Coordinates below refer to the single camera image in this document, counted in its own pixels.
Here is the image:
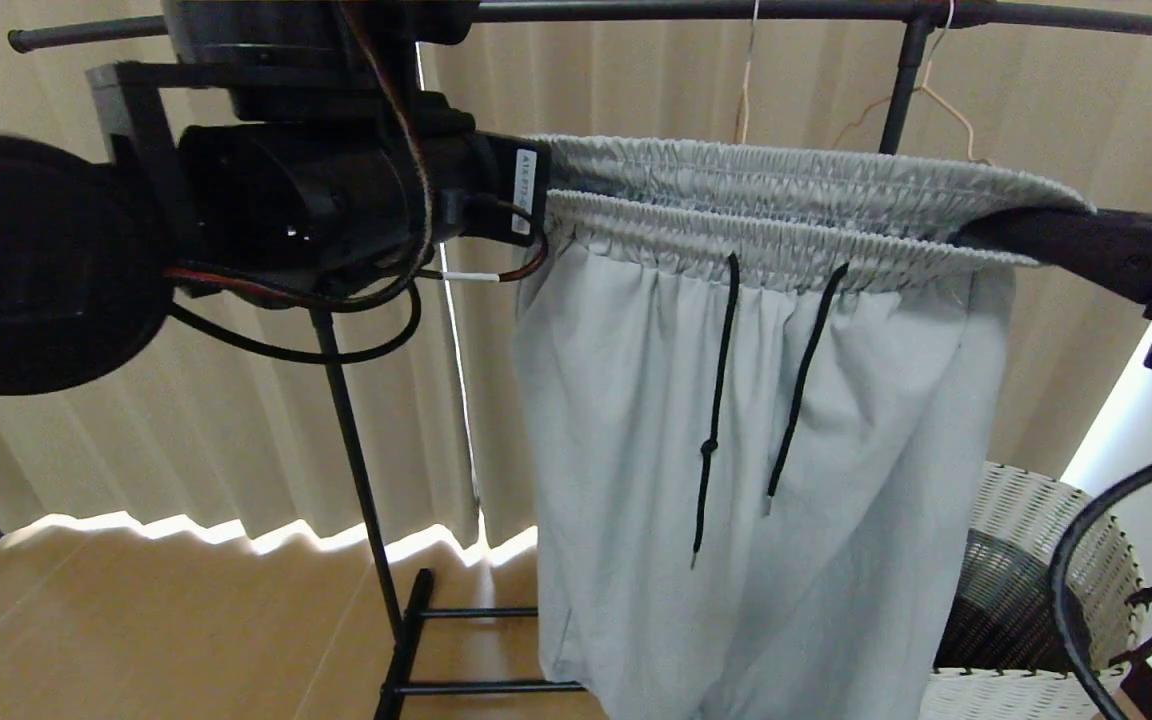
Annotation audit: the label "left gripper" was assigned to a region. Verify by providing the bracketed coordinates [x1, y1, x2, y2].
[176, 95, 549, 293]

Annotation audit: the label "pink clothes hanger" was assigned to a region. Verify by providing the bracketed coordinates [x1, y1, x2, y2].
[733, 0, 762, 146]
[831, 0, 992, 166]

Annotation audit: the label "pale grey shorts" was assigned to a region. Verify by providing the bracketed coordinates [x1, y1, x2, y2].
[514, 133, 1097, 720]

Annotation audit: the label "white laundry basket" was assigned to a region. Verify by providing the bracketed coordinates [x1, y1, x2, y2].
[921, 460, 1152, 720]

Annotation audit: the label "black clothes rack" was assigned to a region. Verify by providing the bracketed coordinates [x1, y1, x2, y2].
[8, 0, 1152, 720]

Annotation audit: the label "beige curtain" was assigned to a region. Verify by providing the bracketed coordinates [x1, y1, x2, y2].
[0, 0, 1152, 561]

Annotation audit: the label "black cable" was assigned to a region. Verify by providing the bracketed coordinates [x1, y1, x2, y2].
[1049, 437, 1152, 720]
[168, 283, 424, 367]

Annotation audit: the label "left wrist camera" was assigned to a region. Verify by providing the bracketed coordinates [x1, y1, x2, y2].
[414, 0, 483, 47]

